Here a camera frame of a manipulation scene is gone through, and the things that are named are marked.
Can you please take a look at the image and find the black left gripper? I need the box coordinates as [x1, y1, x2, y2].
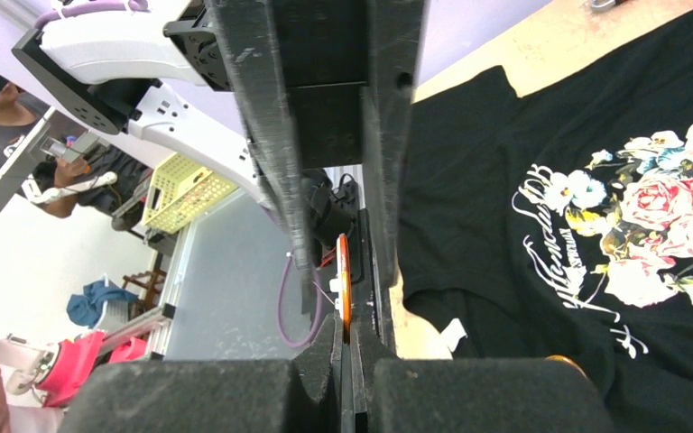
[163, 1, 426, 350]

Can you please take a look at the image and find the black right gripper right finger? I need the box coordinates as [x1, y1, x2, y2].
[349, 319, 614, 432]

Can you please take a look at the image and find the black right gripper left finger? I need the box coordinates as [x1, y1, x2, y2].
[59, 314, 342, 433]

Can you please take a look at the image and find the orange pink round brooch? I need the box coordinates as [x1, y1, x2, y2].
[329, 234, 352, 345]

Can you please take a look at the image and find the orange yellow round brooch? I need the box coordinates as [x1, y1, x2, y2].
[546, 355, 587, 378]

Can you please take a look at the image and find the black floral print t-shirt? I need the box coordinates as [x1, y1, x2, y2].
[397, 10, 693, 432]

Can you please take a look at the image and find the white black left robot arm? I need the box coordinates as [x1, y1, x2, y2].
[13, 1, 427, 290]

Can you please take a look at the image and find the yellow plastic basket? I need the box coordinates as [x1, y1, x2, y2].
[141, 153, 237, 234]

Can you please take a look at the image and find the pink plastic object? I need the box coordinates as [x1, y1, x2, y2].
[5, 331, 151, 410]

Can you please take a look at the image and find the blue cloth on chair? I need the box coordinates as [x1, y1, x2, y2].
[66, 279, 137, 329]

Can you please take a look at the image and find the seated person in background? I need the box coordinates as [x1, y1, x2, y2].
[0, 82, 151, 232]

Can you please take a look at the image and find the aluminium black mounting rail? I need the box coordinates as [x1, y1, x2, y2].
[101, 155, 395, 360]

